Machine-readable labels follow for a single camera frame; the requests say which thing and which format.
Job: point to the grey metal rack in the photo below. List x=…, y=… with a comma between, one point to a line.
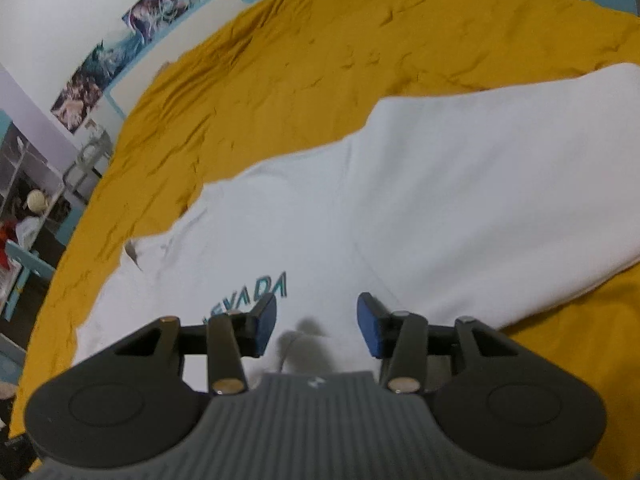
x=89, y=160

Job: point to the red cloth item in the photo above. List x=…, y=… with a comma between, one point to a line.
x=6, y=240

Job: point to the colourful wall poster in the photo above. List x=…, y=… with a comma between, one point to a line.
x=112, y=57
x=77, y=97
x=160, y=5

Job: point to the light blue wooden chair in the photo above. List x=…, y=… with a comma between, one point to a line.
x=25, y=267

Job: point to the beige plush toy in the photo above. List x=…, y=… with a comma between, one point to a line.
x=36, y=201

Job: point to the yellow blanket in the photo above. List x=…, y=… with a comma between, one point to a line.
x=280, y=75

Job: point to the white t-shirt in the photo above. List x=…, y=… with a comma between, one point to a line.
x=400, y=200

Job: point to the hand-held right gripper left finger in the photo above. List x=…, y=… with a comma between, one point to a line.
x=265, y=324

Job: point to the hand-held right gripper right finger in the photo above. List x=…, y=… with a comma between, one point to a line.
x=367, y=326

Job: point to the glass display shelf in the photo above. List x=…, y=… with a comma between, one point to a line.
x=20, y=170

